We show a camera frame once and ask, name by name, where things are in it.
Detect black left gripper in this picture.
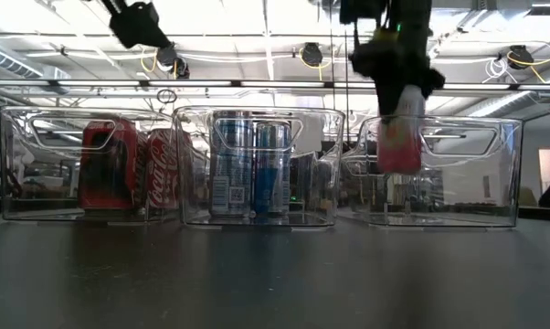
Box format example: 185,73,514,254
108,1,172,50

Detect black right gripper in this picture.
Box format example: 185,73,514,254
349,26,447,119

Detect white pink Spindrift can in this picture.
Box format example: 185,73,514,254
375,85,426,176

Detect clear plastic bin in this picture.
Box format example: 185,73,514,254
172,105,347,228
341,114,525,228
0,104,181,224

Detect red Coca-Cola can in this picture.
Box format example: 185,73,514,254
77,117,140,212
140,127,195,210

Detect blue silver Red Bull can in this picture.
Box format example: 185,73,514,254
254,121,293,217
208,109,255,219

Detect long metal ceiling bar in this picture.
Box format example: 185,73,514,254
0,78,550,91

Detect black ceiling camera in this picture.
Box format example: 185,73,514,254
173,57,192,80
509,44,535,70
301,41,324,68
155,43,179,67

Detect silver ventilation duct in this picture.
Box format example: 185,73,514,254
0,45,46,81

